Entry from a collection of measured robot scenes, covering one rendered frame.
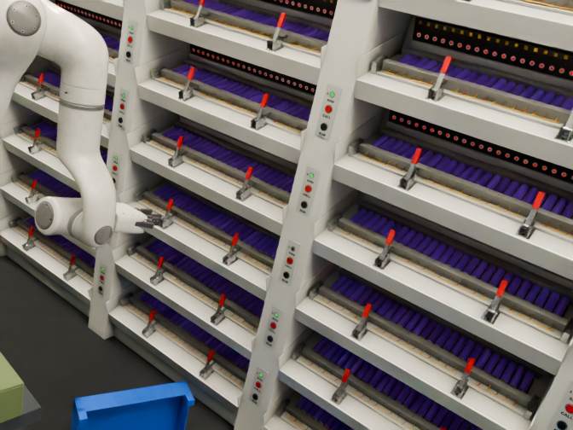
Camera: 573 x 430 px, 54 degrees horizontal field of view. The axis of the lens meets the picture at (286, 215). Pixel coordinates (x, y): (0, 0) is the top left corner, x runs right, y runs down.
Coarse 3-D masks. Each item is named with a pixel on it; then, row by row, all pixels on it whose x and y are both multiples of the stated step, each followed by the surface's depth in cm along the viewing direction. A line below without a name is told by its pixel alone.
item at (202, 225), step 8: (152, 200) 181; (160, 200) 179; (176, 208) 176; (184, 216) 173; (192, 216) 173; (192, 224) 173; (200, 224) 170; (208, 224) 170; (208, 232) 169; (216, 232) 167; (224, 232) 167; (224, 240) 166; (232, 240) 164; (248, 248) 161; (256, 256) 160; (264, 256) 159; (272, 264) 157
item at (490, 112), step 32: (416, 32) 132; (448, 32) 127; (480, 32) 123; (384, 64) 128; (416, 64) 127; (448, 64) 116; (480, 64) 126; (512, 64) 122; (544, 64) 118; (384, 96) 123; (416, 96) 119; (448, 96) 119; (480, 96) 117; (512, 96) 114; (544, 96) 115; (448, 128) 117; (480, 128) 112; (512, 128) 108; (544, 128) 108
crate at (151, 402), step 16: (176, 384) 156; (80, 400) 142; (96, 400) 144; (112, 400) 145; (128, 400) 146; (144, 400) 147; (160, 400) 156; (176, 400) 159; (192, 400) 152; (80, 416) 138; (96, 416) 148; (112, 416) 151; (128, 416) 153; (144, 416) 156; (160, 416) 159; (176, 416) 162
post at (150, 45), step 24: (144, 24) 160; (120, 48) 167; (144, 48) 163; (168, 48) 170; (120, 72) 169; (144, 120) 174; (120, 144) 175; (120, 168) 177; (144, 168) 182; (120, 192) 179; (120, 240) 186; (96, 264) 193; (96, 288) 196; (120, 288) 195; (96, 312) 198
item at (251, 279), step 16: (160, 176) 189; (128, 192) 180; (144, 192) 183; (160, 208) 180; (176, 224) 173; (160, 240) 174; (176, 240) 168; (192, 240) 168; (192, 256) 167; (208, 256) 162; (240, 256) 162; (224, 272) 160; (240, 272) 157; (256, 272) 157; (256, 288) 154
